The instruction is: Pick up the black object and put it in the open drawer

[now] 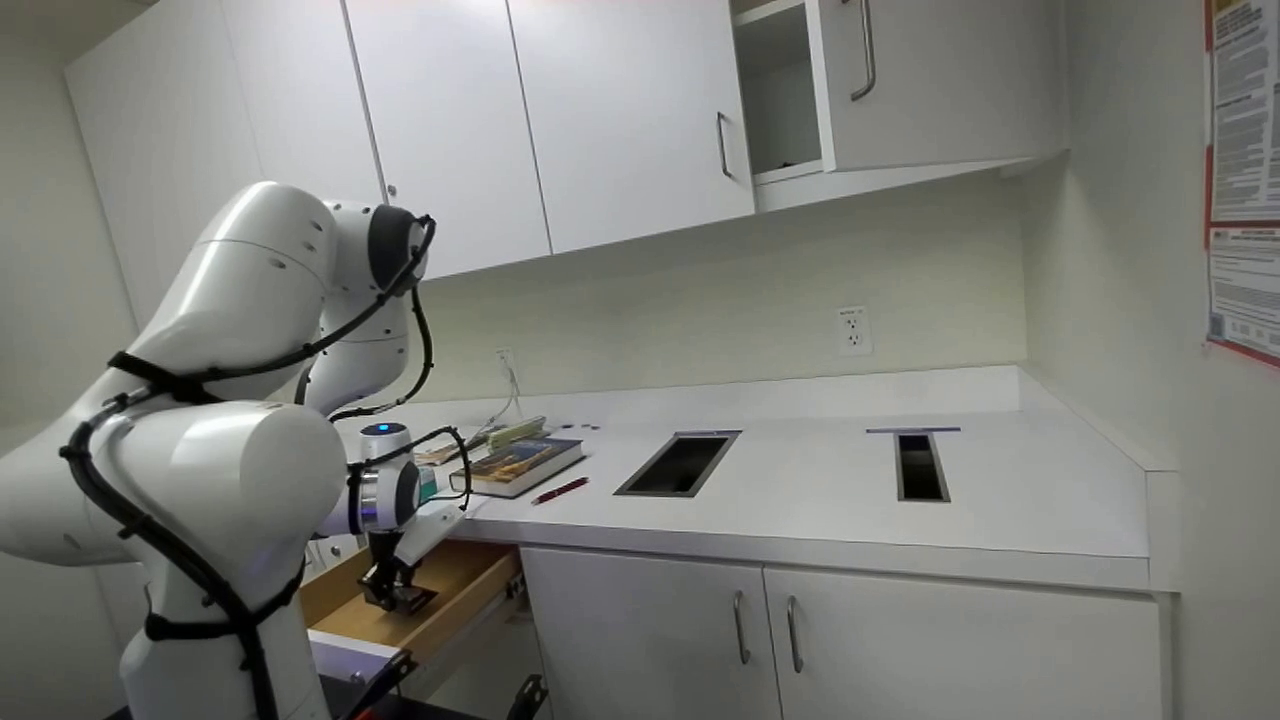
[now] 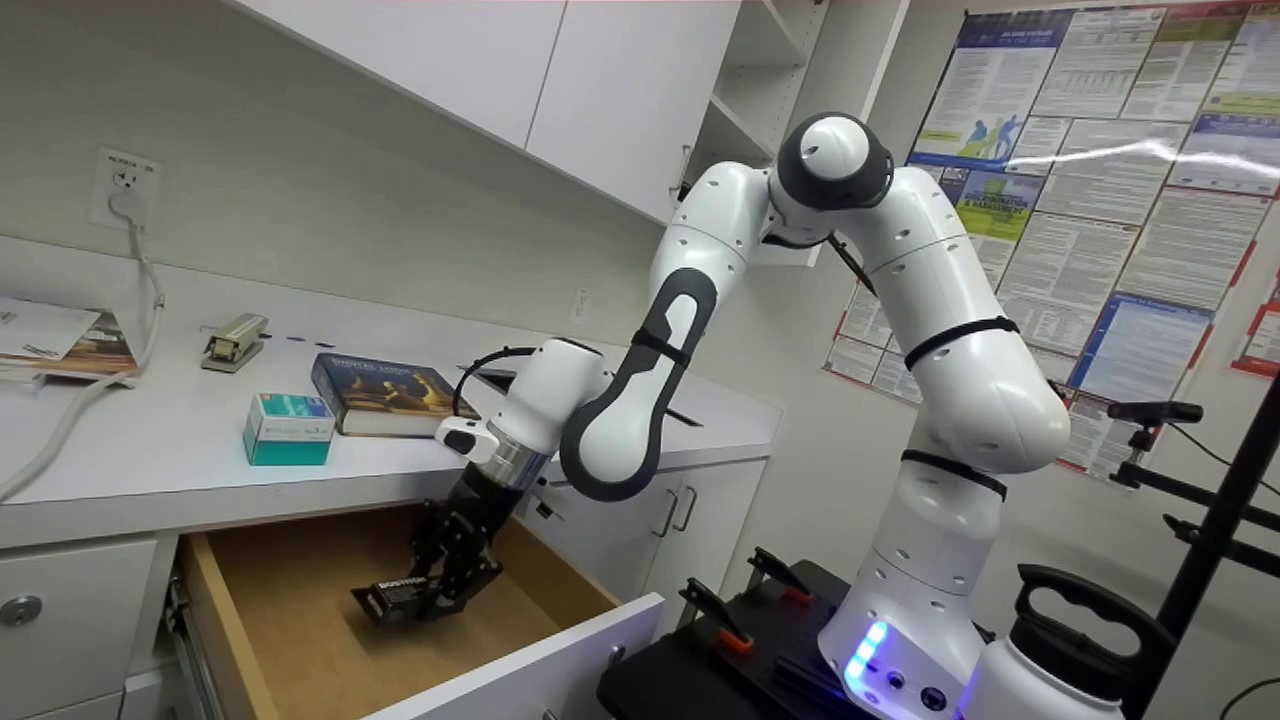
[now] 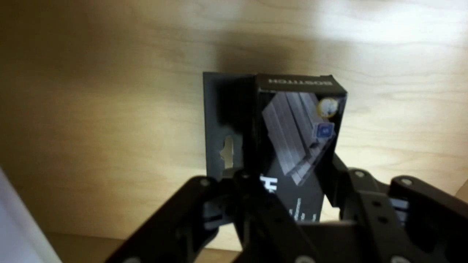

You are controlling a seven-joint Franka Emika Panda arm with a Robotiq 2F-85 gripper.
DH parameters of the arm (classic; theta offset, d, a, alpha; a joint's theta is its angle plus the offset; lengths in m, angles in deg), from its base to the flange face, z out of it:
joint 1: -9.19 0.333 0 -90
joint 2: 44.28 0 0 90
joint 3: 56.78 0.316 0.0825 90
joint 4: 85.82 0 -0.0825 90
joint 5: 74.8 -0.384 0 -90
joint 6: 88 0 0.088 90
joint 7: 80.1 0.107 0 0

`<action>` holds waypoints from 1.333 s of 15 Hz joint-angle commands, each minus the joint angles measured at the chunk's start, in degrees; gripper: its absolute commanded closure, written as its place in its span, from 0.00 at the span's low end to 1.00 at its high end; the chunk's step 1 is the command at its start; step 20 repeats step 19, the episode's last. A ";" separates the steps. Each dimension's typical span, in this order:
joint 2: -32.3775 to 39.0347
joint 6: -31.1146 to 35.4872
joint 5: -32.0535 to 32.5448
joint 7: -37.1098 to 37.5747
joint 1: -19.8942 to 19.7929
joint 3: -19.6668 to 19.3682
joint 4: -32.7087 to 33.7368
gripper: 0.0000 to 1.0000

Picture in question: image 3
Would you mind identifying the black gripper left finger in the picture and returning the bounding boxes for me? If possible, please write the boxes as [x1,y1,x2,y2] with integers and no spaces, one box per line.
[104,171,319,263]

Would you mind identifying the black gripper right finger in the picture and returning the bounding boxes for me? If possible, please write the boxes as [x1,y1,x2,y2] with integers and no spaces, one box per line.
[326,150,468,263]

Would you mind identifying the small black printed box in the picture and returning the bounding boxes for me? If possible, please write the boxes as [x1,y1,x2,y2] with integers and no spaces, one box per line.
[202,70,349,231]

